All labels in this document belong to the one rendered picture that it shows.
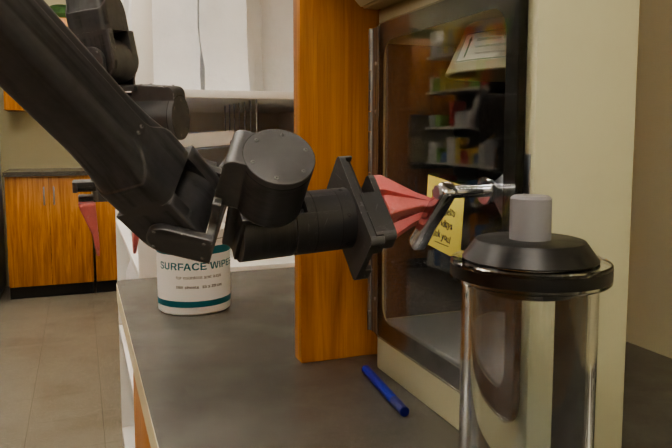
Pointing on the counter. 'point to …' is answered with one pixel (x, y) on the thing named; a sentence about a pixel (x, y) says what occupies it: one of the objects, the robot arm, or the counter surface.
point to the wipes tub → (194, 282)
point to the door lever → (445, 193)
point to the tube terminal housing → (568, 132)
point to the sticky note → (444, 235)
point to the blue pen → (385, 391)
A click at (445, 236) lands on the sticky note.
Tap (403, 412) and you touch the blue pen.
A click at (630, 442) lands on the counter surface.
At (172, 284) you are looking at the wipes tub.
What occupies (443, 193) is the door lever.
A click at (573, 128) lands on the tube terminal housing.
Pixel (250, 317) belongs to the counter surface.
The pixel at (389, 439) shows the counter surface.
